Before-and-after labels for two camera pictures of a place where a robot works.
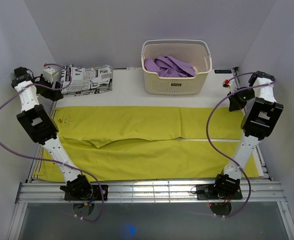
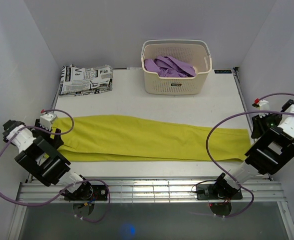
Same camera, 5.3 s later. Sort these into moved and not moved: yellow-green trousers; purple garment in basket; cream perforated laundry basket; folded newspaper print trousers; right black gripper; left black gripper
Moved: left black gripper; yellow-green trousers; right black gripper
Not moved: purple garment in basket; folded newspaper print trousers; cream perforated laundry basket
